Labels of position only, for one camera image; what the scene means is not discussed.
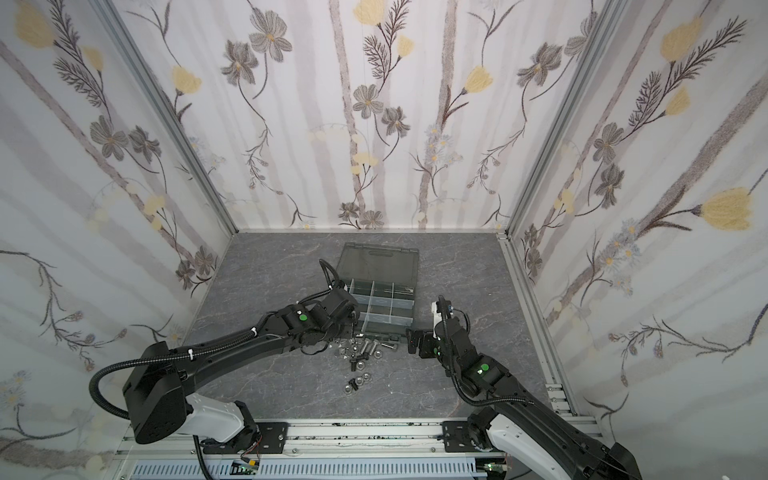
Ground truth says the clear plastic organizer box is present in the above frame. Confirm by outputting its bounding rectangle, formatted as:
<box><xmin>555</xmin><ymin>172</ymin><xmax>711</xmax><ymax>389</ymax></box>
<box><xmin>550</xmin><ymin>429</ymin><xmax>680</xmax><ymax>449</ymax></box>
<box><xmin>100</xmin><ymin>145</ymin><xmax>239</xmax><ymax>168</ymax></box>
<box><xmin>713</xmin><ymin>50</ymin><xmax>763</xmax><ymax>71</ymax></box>
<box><xmin>337</xmin><ymin>242</ymin><xmax>419</xmax><ymax>339</ymax></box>

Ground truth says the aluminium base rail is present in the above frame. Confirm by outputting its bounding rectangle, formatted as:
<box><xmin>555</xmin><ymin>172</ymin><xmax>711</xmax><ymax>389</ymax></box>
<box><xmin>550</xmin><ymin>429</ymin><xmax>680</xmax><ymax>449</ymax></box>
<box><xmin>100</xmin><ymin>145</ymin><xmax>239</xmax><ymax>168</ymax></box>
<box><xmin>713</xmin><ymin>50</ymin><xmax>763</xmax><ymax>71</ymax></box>
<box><xmin>113</xmin><ymin>418</ymin><xmax>601</xmax><ymax>480</ymax></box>

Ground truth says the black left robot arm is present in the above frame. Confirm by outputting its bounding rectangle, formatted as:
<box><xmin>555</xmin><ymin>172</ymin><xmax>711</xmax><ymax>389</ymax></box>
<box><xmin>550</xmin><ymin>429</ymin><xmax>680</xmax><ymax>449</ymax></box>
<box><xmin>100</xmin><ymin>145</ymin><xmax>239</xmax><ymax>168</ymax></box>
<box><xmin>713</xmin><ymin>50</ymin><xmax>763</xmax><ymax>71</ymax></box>
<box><xmin>88</xmin><ymin>260</ymin><xmax>360</xmax><ymax>444</ymax></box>

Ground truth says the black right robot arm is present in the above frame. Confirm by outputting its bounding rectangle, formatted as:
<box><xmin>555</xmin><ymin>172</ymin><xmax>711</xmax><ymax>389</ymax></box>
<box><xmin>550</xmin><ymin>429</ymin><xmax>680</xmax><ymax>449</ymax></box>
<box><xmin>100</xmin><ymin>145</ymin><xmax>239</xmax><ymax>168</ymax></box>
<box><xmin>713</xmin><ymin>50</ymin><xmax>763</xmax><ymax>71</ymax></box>
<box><xmin>409</xmin><ymin>296</ymin><xmax>642</xmax><ymax>479</ymax></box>

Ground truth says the white slotted cable duct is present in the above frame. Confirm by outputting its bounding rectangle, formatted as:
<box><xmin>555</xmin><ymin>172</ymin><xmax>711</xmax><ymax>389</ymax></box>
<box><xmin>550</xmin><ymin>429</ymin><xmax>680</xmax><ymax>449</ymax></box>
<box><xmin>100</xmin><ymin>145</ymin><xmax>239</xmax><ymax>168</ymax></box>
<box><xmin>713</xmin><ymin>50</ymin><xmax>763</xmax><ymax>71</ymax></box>
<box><xmin>128</xmin><ymin>458</ymin><xmax>487</xmax><ymax>480</ymax></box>

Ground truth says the silver bolt pile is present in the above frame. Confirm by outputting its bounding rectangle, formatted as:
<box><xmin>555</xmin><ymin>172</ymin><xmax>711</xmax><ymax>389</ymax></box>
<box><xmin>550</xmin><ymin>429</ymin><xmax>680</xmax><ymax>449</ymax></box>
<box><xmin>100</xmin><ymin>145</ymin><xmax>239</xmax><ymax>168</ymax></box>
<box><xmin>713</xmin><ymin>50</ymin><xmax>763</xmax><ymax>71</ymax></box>
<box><xmin>331</xmin><ymin>335</ymin><xmax>401</xmax><ymax>372</ymax></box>

